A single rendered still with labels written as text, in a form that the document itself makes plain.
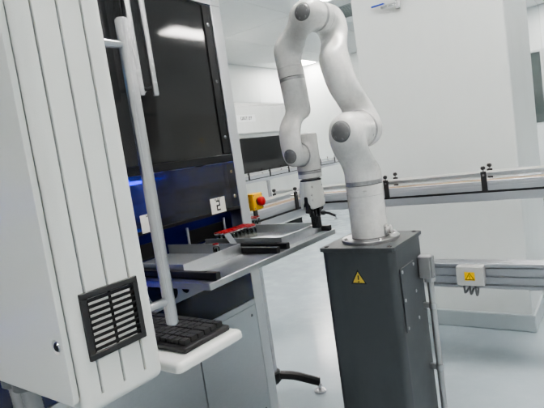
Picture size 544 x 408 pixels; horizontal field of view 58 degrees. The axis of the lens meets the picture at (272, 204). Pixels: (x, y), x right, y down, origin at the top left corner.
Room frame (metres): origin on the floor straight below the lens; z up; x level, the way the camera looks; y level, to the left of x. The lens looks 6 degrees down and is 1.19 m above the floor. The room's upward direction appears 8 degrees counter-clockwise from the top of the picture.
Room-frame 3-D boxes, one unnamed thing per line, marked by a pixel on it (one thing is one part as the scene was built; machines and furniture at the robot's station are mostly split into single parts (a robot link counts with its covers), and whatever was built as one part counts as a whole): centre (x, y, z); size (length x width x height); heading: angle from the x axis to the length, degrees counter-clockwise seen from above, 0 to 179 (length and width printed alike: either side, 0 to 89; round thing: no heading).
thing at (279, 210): (2.44, 0.03, 0.92); 0.69 x 0.16 x 0.16; 144
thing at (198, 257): (1.58, 0.33, 0.90); 0.34 x 0.26 x 0.04; 54
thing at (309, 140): (1.73, -0.14, 1.18); 0.09 x 0.08 x 0.13; 144
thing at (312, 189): (1.73, -0.15, 1.03); 0.10 x 0.08 x 0.11; 144
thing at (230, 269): (1.67, 0.18, 0.87); 0.70 x 0.48 x 0.02; 144
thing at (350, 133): (1.59, -0.29, 1.16); 0.19 x 0.12 x 0.24; 144
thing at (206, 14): (1.99, 0.15, 1.40); 0.04 x 0.01 x 0.80; 144
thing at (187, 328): (1.16, 0.34, 0.82); 0.40 x 0.14 x 0.02; 52
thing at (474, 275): (2.22, -0.87, 0.50); 0.12 x 0.05 x 0.09; 54
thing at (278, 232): (1.79, 0.05, 0.90); 0.34 x 0.26 x 0.04; 54
